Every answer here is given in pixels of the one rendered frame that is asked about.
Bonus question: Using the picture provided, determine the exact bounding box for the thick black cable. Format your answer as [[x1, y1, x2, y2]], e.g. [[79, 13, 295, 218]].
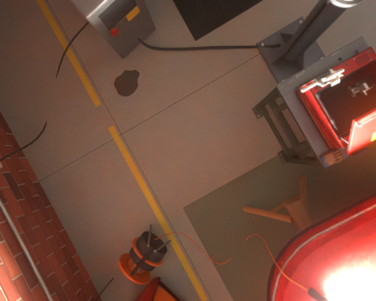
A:
[[137, 37, 281, 51]]

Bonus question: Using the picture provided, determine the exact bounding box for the white lid handle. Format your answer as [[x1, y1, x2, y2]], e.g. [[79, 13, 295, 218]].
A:
[[357, 108, 376, 126]]

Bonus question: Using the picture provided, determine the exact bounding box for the orange black cable reel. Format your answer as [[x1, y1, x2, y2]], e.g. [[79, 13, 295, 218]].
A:
[[118, 224, 172, 285]]

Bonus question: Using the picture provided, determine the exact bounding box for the white latch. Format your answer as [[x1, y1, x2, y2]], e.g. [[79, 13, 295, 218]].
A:
[[300, 68, 346, 93]]

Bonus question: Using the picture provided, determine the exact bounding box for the grey-green floor mat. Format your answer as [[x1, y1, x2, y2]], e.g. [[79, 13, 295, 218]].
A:
[[182, 149, 376, 301]]

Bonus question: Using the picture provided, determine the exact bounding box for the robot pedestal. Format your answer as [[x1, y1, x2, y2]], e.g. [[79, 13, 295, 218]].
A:
[[256, 0, 333, 86]]

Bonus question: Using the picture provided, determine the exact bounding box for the grey bench with dark frame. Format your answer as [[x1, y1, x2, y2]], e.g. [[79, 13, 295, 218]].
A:
[[251, 36, 376, 169]]

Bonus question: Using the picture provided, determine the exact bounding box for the orange cable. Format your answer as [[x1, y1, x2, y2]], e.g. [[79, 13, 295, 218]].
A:
[[244, 233, 315, 293], [153, 231, 234, 266]]

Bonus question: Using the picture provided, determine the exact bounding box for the black floor mat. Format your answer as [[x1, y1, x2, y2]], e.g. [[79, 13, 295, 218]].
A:
[[172, 0, 264, 42]]

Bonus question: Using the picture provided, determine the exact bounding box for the orange floor sign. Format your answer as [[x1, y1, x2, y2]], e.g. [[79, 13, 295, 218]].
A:
[[133, 277, 180, 301]]

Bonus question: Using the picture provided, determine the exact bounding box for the red dodgem car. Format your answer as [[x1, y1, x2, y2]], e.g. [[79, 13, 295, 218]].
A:
[[266, 190, 376, 301]]

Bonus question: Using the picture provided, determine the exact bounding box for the grey wall conduit pipe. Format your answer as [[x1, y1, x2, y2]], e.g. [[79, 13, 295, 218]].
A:
[[0, 174, 55, 301]]

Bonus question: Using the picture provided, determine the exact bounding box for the grey control cabinet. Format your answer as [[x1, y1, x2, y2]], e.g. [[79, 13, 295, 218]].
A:
[[70, 0, 157, 60]]

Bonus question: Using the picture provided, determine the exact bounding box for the thin black cable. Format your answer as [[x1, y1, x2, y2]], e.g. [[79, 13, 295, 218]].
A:
[[55, 21, 90, 79], [0, 121, 48, 161], [95, 277, 115, 301]]

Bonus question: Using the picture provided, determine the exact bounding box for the orange fuse carrier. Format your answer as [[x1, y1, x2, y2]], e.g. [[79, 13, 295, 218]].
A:
[[327, 148, 345, 164]]

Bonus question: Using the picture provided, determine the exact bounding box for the wooden stool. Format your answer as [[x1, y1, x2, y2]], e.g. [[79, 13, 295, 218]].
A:
[[242, 174, 315, 232]]

